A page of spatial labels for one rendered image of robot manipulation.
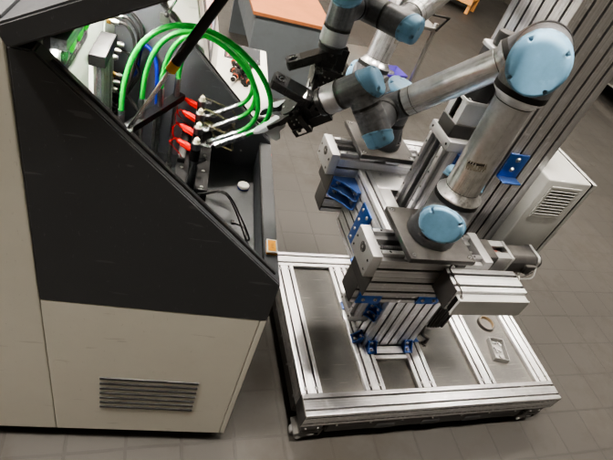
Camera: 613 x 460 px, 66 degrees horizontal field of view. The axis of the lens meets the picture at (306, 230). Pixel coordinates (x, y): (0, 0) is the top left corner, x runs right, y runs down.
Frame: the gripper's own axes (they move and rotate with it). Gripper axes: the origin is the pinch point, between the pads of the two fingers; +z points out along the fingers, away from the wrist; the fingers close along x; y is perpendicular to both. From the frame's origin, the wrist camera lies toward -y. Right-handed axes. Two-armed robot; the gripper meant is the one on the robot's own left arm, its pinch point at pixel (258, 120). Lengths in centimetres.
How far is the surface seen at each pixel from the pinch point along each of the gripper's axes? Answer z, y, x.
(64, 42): 1, -46, -30
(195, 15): 15.8, -23.0, 30.8
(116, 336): 47, 15, -52
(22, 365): 76, 9, -61
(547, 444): -31, 204, -25
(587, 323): -55, 259, 65
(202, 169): 25.1, 5.9, -3.7
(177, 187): 0.3, -14.0, -37.4
